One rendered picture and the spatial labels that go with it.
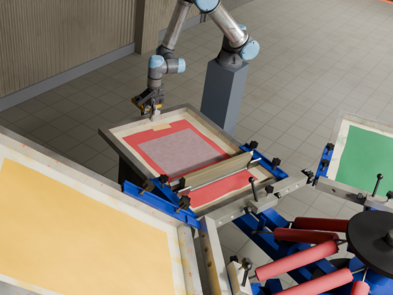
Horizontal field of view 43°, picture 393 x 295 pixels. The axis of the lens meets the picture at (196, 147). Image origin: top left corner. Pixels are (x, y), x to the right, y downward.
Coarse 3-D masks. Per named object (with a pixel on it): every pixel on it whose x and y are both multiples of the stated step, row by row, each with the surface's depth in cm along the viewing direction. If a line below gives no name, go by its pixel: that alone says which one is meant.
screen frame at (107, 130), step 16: (160, 112) 272; (176, 112) 278; (192, 112) 278; (112, 128) 254; (128, 128) 261; (208, 128) 271; (112, 144) 245; (240, 144) 258; (128, 160) 236; (144, 176) 227; (272, 176) 241; (208, 208) 214
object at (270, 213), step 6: (270, 210) 211; (258, 216) 212; (264, 216) 209; (270, 216) 208; (276, 216) 208; (270, 222) 207; (276, 222) 205; (282, 222) 206; (288, 222) 206; (270, 228) 208
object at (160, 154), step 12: (144, 132) 261; (156, 132) 262; (132, 144) 251; (144, 144) 252; (156, 144) 254; (168, 144) 255; (144, 156) 244; (156, 156) 245; (168, 156) 246; (180, 156) 248; (156, 168) 238; (168, 168) 239; (180, 168) 240; (192, 168) 241; (168, 180) 231; (192, 192) 227; (204, 192) 228; (216, 192) 229; (192, 204) 220
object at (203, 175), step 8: (248, 152) 240; (224, 160) 232; (232, 160) 233; (240, 160) 236; (248, 160) 241; (208, 168) 226; (216, 168) 227; (224, 168) 231; (232, 168) 235; (184, 176) 219; (192, 176) 220; (200, 176) 222; (208, 176) 227; (216, 176) 231; (184, 184) 219; (192, 184) 222
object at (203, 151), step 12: (180, 120) 275; (168, 132) 264; (180, 132) 265; (192, 132) 267; (180, 144) 256; (192, 144) 258; (204, 144) 259; (216, 144) 261; (192, 156) 249; (204, 156) 250; (216, 156) 252; (228, 156) 253; (228, 180) 237; (240, 180) 239; (228, 192) 230
